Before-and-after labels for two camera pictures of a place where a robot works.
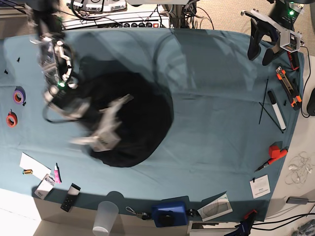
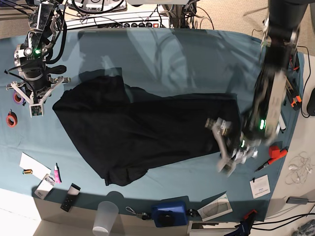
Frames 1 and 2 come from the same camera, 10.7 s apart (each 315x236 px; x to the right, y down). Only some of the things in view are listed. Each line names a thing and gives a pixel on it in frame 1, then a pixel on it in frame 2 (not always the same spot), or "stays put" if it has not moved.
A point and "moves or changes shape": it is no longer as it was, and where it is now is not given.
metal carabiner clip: [144, 216] stays put
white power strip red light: [138, 19] stays put
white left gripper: [106, 135] to [36, 106]
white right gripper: [290, 40] to [231, 158]
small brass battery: [27, 171] stays put
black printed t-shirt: [144, 122] moves or changes shape
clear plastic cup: [106, 216] stays put
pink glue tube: [56, 175] stays put
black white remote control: [70, 197] stays put
